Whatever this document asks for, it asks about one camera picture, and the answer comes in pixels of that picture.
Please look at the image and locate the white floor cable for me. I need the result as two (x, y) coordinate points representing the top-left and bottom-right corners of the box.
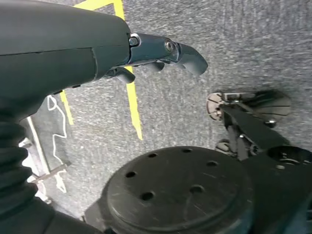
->
(47, 94), (68, 195)

